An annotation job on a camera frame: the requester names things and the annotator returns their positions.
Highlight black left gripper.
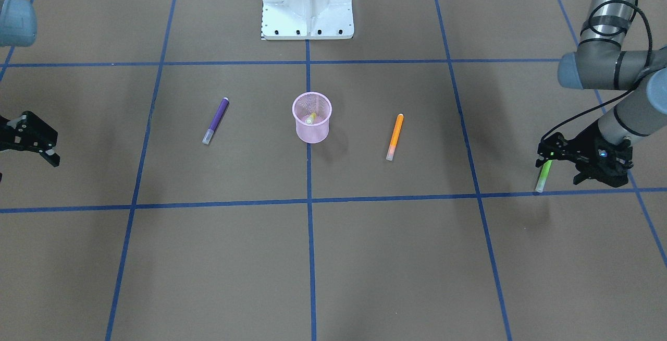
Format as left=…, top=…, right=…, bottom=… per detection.
left=536, top=125, right=634, bottom=188

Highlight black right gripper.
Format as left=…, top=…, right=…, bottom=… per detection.
left=1, top=111, right=60, bottom=167

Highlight green marker pen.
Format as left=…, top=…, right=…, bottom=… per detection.
left=535, top=160, right=552, bottom=193

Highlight yellow marker pen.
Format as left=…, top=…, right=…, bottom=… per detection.
left=304, top=113, right=317, bottom=125

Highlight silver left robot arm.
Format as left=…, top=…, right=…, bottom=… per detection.
left=535, top=0, right=666, bottom=188

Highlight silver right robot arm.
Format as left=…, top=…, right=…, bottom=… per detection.
left=1, top=0, right=60, bottom=167

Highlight orange marker pen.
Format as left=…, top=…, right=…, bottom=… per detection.
left=386, top=113, right=404, bottom=161

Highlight purple marker pen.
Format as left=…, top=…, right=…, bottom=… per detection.
left=202, top=97, right=229, bottom=145

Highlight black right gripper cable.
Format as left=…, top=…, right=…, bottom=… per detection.
left=539, top=0, right=654, bottom=143

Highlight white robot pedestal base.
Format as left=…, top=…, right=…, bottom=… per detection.
left=261, top=0, right=355, bottom=40

